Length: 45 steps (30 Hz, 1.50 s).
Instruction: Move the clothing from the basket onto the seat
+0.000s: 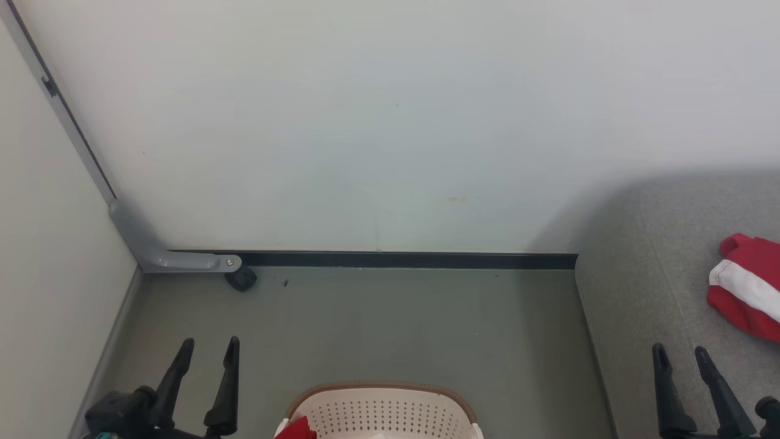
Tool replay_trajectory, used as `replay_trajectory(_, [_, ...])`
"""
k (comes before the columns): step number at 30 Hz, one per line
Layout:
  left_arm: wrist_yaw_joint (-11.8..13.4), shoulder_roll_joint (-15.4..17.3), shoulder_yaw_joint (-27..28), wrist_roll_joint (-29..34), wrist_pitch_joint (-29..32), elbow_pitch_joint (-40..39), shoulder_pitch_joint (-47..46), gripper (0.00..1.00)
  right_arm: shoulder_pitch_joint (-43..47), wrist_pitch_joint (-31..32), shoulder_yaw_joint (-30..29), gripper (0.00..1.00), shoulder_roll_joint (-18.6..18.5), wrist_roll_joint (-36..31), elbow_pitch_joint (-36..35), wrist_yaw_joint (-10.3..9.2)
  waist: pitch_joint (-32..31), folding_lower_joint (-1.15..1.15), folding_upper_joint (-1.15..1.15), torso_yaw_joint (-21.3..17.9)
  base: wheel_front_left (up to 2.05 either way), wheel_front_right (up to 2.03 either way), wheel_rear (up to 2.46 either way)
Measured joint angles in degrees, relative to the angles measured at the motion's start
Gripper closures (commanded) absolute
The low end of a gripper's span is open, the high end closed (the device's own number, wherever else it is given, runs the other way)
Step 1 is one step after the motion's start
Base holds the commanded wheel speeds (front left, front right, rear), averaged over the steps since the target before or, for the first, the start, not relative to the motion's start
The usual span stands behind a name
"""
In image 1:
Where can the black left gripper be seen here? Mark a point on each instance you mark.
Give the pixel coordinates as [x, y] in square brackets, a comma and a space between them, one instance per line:
[122, 417]

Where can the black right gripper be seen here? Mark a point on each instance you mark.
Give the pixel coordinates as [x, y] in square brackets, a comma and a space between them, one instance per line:
[769, 417]

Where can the red and white clothes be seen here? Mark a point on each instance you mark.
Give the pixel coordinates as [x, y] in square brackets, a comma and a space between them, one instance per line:
[298, 430]

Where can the red and white garment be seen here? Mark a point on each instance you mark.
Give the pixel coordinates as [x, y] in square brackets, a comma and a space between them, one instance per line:
[752, 286]

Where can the grey fabric couch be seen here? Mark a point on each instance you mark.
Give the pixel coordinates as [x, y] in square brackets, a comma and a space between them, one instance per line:
[664, 274]

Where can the black caster wheel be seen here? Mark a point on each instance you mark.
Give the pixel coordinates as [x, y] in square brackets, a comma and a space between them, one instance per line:
[242, 280]

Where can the cream perforated laundry basket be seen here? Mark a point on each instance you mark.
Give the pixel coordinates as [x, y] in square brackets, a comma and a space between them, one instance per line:
[390, 414]

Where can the dark grey baseboard strip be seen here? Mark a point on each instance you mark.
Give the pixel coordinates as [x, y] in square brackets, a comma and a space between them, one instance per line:
[396, 260]

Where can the grey partition frame strip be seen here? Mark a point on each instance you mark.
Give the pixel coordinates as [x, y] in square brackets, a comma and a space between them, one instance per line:
[55, 97]

